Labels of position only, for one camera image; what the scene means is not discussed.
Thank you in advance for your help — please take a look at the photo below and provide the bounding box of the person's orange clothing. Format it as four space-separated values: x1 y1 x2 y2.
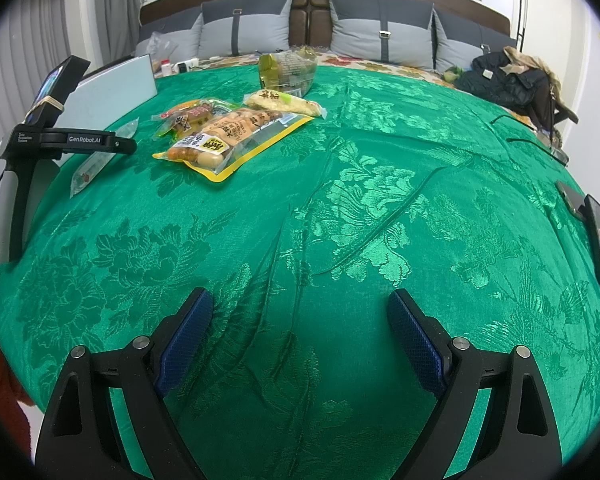
0 297 32 463

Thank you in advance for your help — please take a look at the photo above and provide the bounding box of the black cable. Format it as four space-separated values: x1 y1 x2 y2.
489 113 572 167

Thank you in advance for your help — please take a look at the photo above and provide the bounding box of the white cardboard box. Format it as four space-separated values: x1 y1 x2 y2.
0 54 159 271

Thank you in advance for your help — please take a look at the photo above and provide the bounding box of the grey two-tone cushion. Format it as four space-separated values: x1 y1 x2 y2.
197 0 297 57
134 12 205 59
432 7 519 74
326 0 436 69

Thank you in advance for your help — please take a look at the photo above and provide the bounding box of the brown meat snack packet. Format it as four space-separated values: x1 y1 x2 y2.
152 97 242 137

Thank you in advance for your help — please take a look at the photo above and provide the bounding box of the green clear snack packet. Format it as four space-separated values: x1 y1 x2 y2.
257 47 317 97

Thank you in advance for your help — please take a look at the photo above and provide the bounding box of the clear plastic bag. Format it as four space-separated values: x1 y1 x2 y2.
144 31 179 74

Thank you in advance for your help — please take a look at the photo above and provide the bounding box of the grey curtain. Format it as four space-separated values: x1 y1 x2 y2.
76 0 142 69

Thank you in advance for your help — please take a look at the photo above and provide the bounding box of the white sheer curtain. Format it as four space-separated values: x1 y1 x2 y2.
0 0 82 157

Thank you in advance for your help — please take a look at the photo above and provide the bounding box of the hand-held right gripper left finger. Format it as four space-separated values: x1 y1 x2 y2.
34 287 215 480

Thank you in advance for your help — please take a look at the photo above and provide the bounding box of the long clear snack packet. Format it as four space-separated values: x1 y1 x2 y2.
69 117 140 199

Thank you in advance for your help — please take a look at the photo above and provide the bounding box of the large yellow-edged snack packet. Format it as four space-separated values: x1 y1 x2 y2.
152 107 315 183

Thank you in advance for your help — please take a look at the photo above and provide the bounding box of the dark smartphone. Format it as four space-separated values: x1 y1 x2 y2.
554 179 589 222

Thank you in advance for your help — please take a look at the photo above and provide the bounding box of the green patterned tablecloth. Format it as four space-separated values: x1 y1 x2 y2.
0 57 600 480

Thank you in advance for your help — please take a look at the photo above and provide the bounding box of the white door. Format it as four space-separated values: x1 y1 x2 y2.
517 0 532 57

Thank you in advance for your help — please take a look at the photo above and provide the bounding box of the black jacket pile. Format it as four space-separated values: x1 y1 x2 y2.
502 45 579 124

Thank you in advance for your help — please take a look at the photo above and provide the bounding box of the pale yellow snack packet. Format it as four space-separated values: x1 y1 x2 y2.
243 88 327 119

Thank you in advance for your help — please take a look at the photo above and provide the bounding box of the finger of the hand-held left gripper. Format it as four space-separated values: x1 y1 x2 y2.
107 132 137 158

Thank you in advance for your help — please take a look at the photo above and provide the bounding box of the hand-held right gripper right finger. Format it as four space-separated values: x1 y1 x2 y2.
386 289 563 480

